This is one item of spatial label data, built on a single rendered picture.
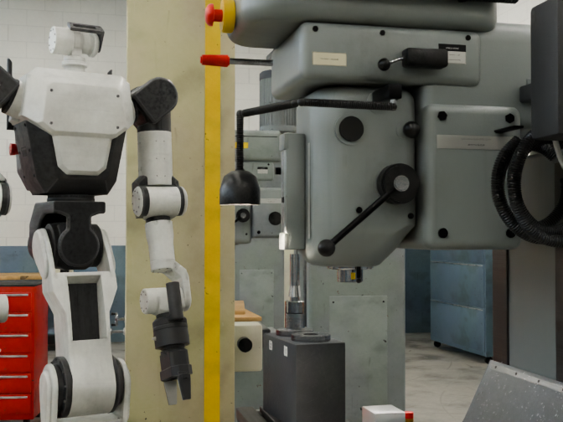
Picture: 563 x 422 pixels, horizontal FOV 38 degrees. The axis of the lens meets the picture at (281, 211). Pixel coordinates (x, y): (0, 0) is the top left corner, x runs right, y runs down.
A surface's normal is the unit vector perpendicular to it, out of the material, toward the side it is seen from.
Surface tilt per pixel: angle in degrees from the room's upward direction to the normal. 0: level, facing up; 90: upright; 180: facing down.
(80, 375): 66
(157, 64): 90
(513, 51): 90
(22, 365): 90
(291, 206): 90
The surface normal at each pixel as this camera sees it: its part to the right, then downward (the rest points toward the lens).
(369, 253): 0.19, 0.51
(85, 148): 0.52, -0.02
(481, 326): -0.97, 0.00
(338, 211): -0.06, -0.03
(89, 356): 0.48, -0.41
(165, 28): 0.23, -0.03
